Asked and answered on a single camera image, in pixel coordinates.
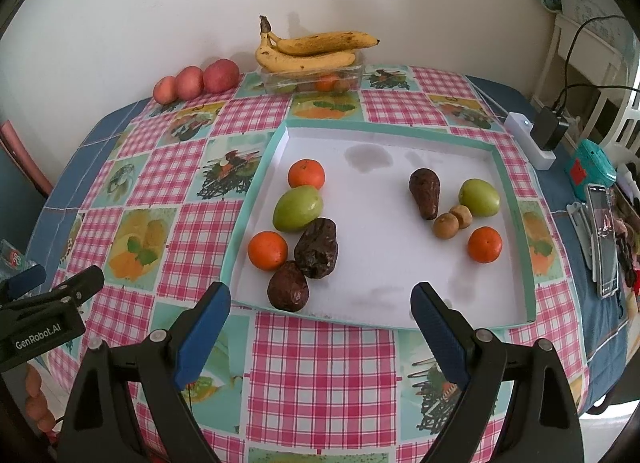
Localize dark brown avocado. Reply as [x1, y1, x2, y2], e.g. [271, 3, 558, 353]
[409, 168, 440, 220]
[294, 217, 338, 280]
[267, 261, 309, 313]

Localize small orange tangerine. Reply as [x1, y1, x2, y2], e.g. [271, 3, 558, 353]
[466, 227, 503, 264]
[247, 231, 288, 271]

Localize small brown longan fruit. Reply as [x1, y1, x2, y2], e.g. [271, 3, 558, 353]
[433, 212, 460, 240]

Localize dented brown longan fruit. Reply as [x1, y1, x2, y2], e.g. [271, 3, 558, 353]
[449, 205, 473, 229]

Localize oval green fruit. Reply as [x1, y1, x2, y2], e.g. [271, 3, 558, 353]
[272, 186, 323, 232]

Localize small round green fruit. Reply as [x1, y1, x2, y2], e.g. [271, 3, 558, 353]
[458, 178, 501, 218]

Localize large orange tangerine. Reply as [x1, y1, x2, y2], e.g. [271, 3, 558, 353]
[288, 158, 326, 190]

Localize person's left hand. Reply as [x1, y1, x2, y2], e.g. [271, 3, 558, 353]
[25, 363, 55, 434]

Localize metal phone stand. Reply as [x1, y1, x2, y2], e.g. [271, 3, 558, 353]
[566, 201, 600, 283]

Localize smartphone on stand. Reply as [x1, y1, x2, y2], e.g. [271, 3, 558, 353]
[586, 183, 620, 299]

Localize white tray teal rim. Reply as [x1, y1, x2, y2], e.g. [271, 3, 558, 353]
[221, 119, 536, 330]

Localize teal box red label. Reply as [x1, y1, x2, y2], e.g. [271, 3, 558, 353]
[564, 139, 617, 202]

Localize white power strip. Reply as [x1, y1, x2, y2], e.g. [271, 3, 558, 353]
[504, 112, 555, 170]

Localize left red apple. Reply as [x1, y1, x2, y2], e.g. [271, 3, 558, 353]
[152, 76, 178, 105]

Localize black power adapter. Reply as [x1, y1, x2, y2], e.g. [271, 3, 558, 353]
[530, 106, 570, 151]

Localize middle red apple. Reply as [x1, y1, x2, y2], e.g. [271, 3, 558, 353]
[176, 65, 204, 101]

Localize tangerine inside plastic container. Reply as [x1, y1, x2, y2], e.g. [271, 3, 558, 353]
[314, 74, 341, 92]

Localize lower yellow banana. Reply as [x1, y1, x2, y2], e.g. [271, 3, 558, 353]
[255, 33, 357, 73]

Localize clear plastic fruit container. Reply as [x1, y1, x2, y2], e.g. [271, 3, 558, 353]
[257, 51, 364, 94]

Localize upper spotted banana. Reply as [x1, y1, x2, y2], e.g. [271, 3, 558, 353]
[259, 15, 380, 56]

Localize white shelf unit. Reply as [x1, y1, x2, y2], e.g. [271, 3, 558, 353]
[532, 14, 639, 165]

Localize black power cable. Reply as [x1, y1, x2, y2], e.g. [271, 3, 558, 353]
[549, 14, 640, 116]

